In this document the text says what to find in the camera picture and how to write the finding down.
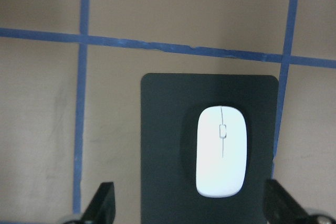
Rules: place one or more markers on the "white computer mouse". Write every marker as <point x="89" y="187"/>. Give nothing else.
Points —
<point x="221" y="152"/>

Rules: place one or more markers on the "black mousepad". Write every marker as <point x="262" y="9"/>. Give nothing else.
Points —
<point x="170" y="106"/>

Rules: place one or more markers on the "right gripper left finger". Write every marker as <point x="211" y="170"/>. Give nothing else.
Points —
<point x="101" y="209"/>

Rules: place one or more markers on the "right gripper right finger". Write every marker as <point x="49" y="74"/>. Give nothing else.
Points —
<point x="280" y="207"/>

